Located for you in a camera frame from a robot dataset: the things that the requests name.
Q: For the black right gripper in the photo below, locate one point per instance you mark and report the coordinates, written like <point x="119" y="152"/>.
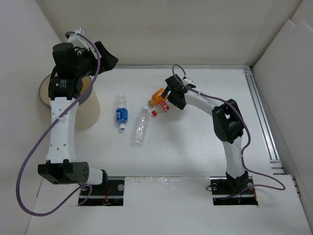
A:
<point x="180" y="104"/>

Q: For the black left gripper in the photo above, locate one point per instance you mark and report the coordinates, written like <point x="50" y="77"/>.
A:
<point x="108" y="60"/>

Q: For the red label plastic bottle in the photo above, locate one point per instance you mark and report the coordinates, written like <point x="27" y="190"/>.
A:
<point x="160" y="108"/>

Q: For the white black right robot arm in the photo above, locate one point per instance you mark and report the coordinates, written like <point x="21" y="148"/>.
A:
<point x="227" y="124"/>

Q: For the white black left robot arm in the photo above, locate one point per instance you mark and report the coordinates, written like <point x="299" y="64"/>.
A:
<point x="61" y="167"/>

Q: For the beige bin with grey rim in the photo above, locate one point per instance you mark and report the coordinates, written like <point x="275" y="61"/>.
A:
<point x="89" y="107"/>

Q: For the orange wrapped plastic bottle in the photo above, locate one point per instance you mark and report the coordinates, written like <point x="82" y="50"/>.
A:
<point x="157" y="98"/>

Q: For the blue label bottle left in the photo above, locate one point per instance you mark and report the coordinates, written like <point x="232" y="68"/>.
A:
<point x="121" y="111"/>

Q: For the clear unlabelled plastic bottle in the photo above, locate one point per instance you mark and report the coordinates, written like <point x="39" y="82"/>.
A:
<point x="141" y="127"/>

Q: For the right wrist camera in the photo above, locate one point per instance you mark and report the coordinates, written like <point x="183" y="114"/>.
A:
<point x="187" y="81"/>

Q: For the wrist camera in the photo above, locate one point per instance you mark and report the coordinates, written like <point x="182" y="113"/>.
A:
<point x="77" y="41"/>
<point x="187" y="81"/>

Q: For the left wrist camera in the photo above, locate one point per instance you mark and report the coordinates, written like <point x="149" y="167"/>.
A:
<point x="77" y="41"/>

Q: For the aluminium rail right edge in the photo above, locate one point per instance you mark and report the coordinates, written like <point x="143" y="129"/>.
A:
<point x="274" y="159"/>

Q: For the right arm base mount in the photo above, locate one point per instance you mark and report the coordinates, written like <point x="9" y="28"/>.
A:
<point x="224" y="195"/>

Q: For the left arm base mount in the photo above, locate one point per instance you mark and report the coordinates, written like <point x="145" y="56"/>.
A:
<point x="113" y="195"/>

